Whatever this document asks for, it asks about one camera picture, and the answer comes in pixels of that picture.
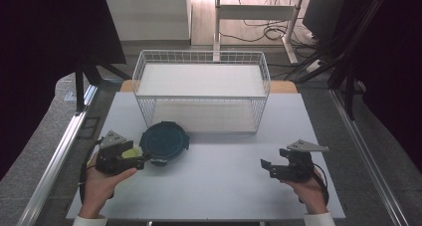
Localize dark monitor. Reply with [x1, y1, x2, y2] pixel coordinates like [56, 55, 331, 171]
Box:
[302, 0, 346, 42]

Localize white power strip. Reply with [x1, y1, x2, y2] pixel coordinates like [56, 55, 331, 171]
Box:
[306, 59, 323, 75]

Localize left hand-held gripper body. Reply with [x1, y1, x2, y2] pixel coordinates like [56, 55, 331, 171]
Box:
[95, 129, 135, 176]

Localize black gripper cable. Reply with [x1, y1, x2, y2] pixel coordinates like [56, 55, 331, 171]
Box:
[78, 137, 115, 204]
[298, 163, 330, 205]

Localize white desk frame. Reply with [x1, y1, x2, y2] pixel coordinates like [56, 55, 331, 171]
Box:
[213, 0, 305, 65]

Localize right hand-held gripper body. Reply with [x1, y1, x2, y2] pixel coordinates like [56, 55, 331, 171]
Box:
[270, 138, 330, 182]

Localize white wire shelf rack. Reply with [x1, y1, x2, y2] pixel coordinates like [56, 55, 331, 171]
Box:
[131, 49, 272, 134]

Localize person's right hand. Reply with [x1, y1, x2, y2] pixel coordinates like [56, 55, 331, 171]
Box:
[282, 172, 327, 215]

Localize white cabinet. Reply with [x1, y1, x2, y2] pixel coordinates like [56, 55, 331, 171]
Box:
[104, 0, 193, 42]

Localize person's white sleeve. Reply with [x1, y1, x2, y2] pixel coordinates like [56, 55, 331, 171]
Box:
[72, 214, 108, 226]
[303, 211, 336, 226]

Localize black metal stand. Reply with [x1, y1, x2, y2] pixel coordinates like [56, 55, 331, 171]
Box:
[74, 58, 132, 115]
[292, 0, 387, 121]

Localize person's left white sleeve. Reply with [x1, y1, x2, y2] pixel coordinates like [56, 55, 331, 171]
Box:
[72, 214, 108, 226]

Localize person's right white sleeve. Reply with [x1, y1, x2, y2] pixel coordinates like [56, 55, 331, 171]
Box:
[303, 211, 336, 226]

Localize black floor cables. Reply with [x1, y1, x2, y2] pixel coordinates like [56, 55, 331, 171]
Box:
[220, 0, 321, 46]

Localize aluminium rail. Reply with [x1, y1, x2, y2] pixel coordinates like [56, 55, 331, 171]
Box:
[16, 85, 100, 226]
[328, 88, 411, 226]

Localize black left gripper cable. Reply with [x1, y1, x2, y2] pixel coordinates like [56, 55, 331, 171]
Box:
[78, 137, 115, 204]

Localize round container with dark lid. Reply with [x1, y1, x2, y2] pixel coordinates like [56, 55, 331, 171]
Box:
[138, 120, 191, 167]

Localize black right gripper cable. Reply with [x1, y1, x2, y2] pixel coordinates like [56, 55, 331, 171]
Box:
[298, 163, 330, 205]

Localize black curtain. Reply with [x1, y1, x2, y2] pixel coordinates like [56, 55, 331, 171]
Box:
[0, 0, 127, 181]
[344, 0, 422, 174]

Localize person's left hand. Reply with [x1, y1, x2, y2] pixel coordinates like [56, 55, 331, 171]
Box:
[78, 154, 137, 218]

